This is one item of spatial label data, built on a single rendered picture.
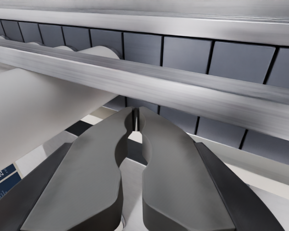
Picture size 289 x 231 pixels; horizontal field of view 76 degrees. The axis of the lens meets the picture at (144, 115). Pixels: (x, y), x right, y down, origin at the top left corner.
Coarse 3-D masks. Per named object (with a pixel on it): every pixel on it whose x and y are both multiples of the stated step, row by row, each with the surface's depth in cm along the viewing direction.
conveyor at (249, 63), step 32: (0, 32) 25; (32, 32) 22; (64, 32) 19; (96, 32) 17; (128, 32) 16; (160, 64) 16; (192, 64) 14; (224, 64) 13; (256, 64) 12; (288, 64) 11; (192, 128) 17; (224, 128) 15; (288, 160) 14
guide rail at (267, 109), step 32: (32, 64) 10; (64, 64) 9; (96, 64) 8; (128, 64) 8; (128, 96) 8; (160, 96) 7; (192, 96) 7; (224, 96) 6; (256, 96) 6; (288, 96) 6; (256, 128) 6; (288, 128) 5
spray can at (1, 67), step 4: (60, 48) 19; (64, 48) 19; (68, 48) 19; (72, 48) 19; (0, 64) 14; (4, 64) 14; (0, 68) 14; (4, 68) 14; (8, 68) 14; (12, 68) 14
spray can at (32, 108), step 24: (96, 48) 16; (0, 72) 11; (24, 72) 11; (0, 96) 9; (24, 96) 10; (48, 96) 11; (72, 96) 12; (96, 96) 14; (0, 120) 9; (24, 120) 10; (48, 120) 11; (72, 120) 13; (0, 144) 9; (24, 144) 10; (0, 168) 10
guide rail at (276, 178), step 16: (96, 112) 18; (112, 112) 18; (208, 144) 14; (224, 160) 13; (240, 160) 13; (256, 160) 13; (272, 160) 13; (240, 176) 13; (256, 176) 12; (272, 176) 12; (288, 176) 12; (272, 192) 12; (288, 192) 12
